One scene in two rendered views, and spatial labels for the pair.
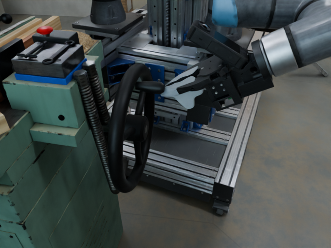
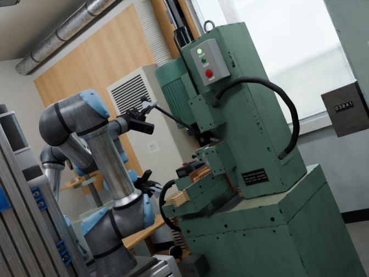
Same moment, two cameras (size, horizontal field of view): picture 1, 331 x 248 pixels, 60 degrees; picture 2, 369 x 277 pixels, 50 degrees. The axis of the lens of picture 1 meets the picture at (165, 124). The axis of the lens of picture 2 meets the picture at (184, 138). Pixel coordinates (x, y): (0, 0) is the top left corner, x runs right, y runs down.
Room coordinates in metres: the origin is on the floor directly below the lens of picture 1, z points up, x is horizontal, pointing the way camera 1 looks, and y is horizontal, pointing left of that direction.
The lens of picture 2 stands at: (2.24, 1.35, 1.23)
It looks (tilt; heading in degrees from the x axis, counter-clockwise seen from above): 3 degrees down; 212
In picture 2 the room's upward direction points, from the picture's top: 23 degrees counter-clockwise
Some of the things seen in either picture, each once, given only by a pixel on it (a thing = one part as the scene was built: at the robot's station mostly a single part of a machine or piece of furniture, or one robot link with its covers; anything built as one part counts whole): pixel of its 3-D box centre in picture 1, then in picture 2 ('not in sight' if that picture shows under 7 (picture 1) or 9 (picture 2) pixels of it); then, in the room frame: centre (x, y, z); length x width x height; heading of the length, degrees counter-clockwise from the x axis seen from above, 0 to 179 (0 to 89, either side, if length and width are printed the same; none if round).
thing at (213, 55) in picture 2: not in sight; (210, 62); (0.78, 0.69, 1.40); 0.10 x 0.06 x 0.16; 79
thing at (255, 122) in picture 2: not in sight; (245, 110); (0.63, 0.69, 1.16); 0.22 x 0.22 x 0.72; 79
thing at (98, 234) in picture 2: not in sight; (101, 229); (1.26, 0.25, 0.98); 0.13 x 0.12 x 0.14; 125
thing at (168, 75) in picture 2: not in sight; (182, 93); (0.58, 0.40, 1.35); 0.18 x 0.18 x 0.31
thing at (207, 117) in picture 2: not in sight; (206, 111); (0.77, 0.58, 1.22); 0.09 x 0.08 x 0.15; 79
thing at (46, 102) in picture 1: (59, 87); (194, 180); (0.51, 0.22, 0.91); 0.15 x 0.14 x 0.09; 169
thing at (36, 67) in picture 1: (52, 52); (187, 168); (0.52, 0.21, 0.99); 0.13 x 0.11 x 0.06; 169
